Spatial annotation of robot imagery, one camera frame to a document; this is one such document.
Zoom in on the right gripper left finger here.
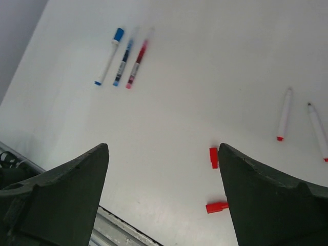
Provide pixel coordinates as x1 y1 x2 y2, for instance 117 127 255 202
1 143 109 245

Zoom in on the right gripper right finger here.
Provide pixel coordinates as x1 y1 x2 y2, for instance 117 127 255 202
218 143 327 245

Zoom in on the red gel pen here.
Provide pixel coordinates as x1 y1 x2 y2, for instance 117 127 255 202
126 27 155 89

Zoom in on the blue gel pen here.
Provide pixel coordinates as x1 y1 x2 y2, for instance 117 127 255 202
113 26 140 87

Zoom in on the blue white marker pen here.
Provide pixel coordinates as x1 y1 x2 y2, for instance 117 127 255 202
94 27 125 86

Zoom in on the white fineliner pen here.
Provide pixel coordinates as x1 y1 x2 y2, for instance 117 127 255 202
276 87 293 141
307 102 327 162

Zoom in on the red cap lower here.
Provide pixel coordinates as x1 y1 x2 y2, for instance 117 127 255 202
206 201 229 214

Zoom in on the red cap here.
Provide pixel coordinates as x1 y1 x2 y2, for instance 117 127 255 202
209 147 219 169
206 201 229 214

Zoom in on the red cap upper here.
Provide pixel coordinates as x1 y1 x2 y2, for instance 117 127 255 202
209 147 219 169

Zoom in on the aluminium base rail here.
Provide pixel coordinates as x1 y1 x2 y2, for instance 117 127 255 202
1 143 160 245

